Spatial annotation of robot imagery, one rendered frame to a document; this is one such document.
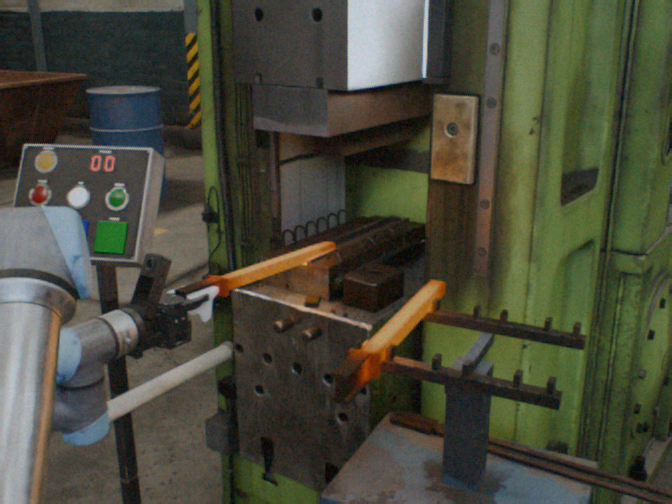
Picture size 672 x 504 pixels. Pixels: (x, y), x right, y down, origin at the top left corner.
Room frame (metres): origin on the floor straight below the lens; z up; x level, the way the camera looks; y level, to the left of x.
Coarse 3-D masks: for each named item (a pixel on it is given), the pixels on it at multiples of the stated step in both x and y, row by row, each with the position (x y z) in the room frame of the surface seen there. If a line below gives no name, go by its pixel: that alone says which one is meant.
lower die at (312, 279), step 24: (360, 216) 1.95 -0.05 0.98; (384, 216) 1.92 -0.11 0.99; (312, 240) 1.71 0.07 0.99; (360, 240) 1.69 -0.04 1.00; (408, 240) 1.78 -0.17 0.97; (312, 264) 1.53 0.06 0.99; (336, 264) 1.53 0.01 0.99; (360, 264) 1.60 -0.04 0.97; (288, 288) 1.57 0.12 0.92; (312, 288) 1.53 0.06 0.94
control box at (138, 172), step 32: (32, 160) 1.81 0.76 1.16; (64, 160) 1.79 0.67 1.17; (96, 160) 1.78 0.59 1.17; (128, 160) 1.77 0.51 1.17; (160, 160) 1.81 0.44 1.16; (64, 192) 1.75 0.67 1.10; (96, 192) 1.74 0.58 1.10; (128, 192) 1.73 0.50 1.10; (96, 224) 1.70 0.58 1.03; (96, 256) 1.66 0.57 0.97; (128, 256) 1.65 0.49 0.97
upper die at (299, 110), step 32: (256, 96) 1.61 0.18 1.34; (288, 96) 1.56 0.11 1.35; (320, 96) 1.51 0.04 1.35; (352, 96) 1.57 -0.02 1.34; (384, 96) 1.68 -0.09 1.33; (416, 96) 1.79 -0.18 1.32; (256, 128) 1.62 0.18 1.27; (288, 128) 1.56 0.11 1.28; (320, 128) 1.52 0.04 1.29; (352, 128) 1.58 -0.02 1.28
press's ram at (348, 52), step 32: (256, 0) 1.61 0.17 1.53; (288, 0) 1.56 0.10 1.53; (320, 0) 1.51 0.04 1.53; (352, 0) 1.49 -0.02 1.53; (384, 0) 1.58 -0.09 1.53; (416, 0) 1.68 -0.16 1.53; (256, 32) 1.61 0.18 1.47; (288, 32) 1.56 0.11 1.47; (320, 32) 1.51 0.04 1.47; (352, 32) 1.49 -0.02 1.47; (384, 32) 1.58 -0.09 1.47; (416, 32) 1.68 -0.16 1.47; (256, 64) 1.61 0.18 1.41; (288, 64) 1.56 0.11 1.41; (320, 64) 1.51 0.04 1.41; (352, 64) 1.49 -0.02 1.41; (384, 64) 1.58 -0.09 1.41; (416, 64) 1.69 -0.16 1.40
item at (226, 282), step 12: (300, 252) 1.54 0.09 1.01; (312, 252) 1.56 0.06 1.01; (264, 264) 1.45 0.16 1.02; (276, 264) 1.46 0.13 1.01; (288, 264) 1.49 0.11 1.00; (216, 276) 1.34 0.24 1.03; (228, 276) 1.36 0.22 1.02; (240, 276) 1.37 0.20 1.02; (252, 276) 1.40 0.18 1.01; (264, 276) 1.43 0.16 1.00; (180, 288) 1.28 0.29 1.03; (192, 288) 1.28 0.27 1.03; (204, 288) 1.29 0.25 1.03; (228, 288) 1.34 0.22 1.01
